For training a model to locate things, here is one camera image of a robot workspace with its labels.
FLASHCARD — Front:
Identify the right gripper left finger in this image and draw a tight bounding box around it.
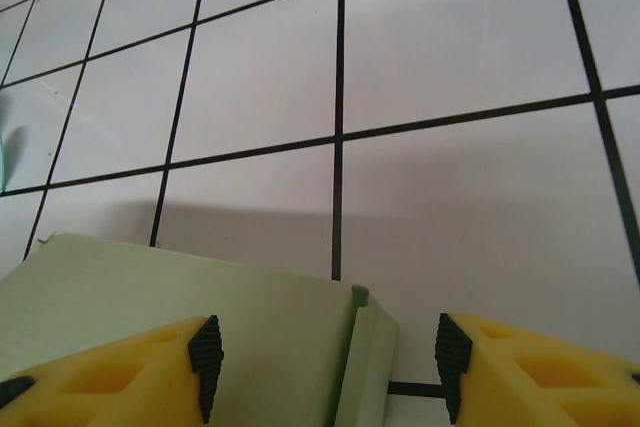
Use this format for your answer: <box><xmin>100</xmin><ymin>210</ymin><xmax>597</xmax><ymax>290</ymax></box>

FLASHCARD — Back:
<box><xmin>0</xmin><ymin>314</ymin><xmax>225</xmax><ymax>427</ymax></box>

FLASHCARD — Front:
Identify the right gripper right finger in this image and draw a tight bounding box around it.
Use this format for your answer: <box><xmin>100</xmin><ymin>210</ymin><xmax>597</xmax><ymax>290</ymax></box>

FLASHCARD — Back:
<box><xmin>433</xmin><ymin>312</ymin><xmax>640</xmax><ymax>427</ymax></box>

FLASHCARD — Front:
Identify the green paper box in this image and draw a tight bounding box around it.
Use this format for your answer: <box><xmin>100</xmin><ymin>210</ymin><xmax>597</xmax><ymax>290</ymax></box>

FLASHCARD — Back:
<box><xmin>0</xmin><ymin>230</ymin><xmax>401</xmax><ymax>427</ymax></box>

